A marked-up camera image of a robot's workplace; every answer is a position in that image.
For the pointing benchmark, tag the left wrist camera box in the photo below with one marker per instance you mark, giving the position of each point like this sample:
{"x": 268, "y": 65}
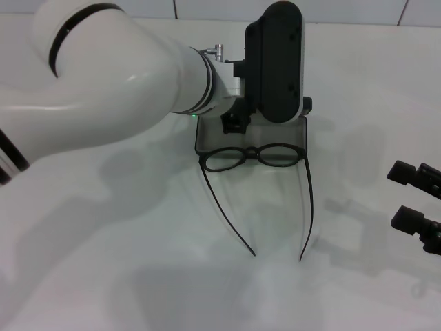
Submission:
{"x": 275, "y": 62}

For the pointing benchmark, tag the black glasses case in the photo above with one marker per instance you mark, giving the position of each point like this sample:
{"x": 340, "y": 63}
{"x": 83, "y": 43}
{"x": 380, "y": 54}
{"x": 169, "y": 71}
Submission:
{"x": 275, "y": 138}

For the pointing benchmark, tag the black glasses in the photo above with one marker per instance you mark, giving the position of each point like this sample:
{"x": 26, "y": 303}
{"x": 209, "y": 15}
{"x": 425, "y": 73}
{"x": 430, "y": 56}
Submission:
{"x": 252, "y": 151}

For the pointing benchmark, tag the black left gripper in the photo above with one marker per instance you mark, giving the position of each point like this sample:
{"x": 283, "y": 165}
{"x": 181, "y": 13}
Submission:
{"x": 236, "y": 124}

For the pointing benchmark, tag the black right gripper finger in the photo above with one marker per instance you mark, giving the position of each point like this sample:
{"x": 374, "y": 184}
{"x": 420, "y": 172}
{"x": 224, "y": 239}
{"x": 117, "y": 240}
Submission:
{"x": 408, "y": 220}
{"x": 401, "y": 172}

